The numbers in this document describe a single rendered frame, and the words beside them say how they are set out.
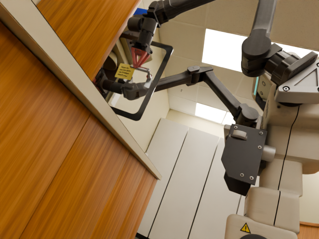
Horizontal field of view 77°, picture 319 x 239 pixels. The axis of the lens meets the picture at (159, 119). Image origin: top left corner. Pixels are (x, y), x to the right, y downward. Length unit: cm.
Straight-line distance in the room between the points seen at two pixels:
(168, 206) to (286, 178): 325
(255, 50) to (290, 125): 25
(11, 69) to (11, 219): 31
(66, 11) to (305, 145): 111
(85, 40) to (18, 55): 61
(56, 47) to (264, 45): 51
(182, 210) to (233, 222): 322
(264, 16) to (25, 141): 73
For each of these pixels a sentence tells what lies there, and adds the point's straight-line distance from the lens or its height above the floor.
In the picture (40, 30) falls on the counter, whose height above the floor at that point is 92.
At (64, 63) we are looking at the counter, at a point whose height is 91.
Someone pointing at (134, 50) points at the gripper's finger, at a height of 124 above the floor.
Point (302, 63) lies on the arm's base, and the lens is 61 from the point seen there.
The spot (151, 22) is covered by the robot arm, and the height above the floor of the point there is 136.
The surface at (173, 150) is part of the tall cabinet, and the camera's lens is 395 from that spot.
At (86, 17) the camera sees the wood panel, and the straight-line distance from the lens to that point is 110.
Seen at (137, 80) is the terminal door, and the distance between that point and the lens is 89.
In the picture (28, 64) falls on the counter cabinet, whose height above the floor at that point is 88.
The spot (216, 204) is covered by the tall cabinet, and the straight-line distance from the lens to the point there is 386.
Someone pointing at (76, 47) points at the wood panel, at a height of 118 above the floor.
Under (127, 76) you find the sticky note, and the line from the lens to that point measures 92.
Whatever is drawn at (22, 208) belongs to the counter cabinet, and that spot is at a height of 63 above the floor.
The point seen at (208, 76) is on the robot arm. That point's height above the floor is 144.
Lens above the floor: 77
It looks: 19 degrees up
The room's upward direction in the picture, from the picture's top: 24 degrees clockwise
